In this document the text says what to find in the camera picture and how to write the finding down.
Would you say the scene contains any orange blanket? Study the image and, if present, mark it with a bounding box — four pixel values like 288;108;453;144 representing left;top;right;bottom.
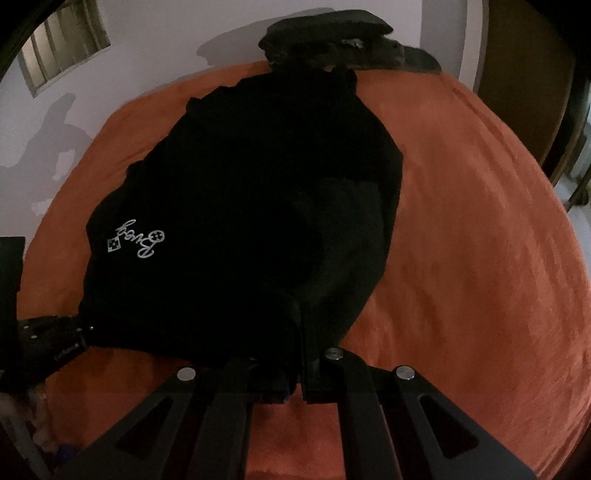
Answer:
21;60;591;480

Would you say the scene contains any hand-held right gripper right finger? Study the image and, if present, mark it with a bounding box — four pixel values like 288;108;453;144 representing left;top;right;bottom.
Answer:
299;301;536;480

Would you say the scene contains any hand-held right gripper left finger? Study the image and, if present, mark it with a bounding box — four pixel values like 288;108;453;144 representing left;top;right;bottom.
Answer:
55;354;293;480

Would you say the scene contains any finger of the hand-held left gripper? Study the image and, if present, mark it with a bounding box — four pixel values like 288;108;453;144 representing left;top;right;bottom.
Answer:
62;318;95;352

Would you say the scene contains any brown wooden door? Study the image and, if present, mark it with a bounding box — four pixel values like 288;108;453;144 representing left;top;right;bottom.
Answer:
478;0;578;185

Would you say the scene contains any folded black garment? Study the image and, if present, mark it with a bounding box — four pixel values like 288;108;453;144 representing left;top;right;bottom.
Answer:
259;9;393;65

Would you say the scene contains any black shirt white script logo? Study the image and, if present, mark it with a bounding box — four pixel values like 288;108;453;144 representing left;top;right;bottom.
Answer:
78;62;404;370

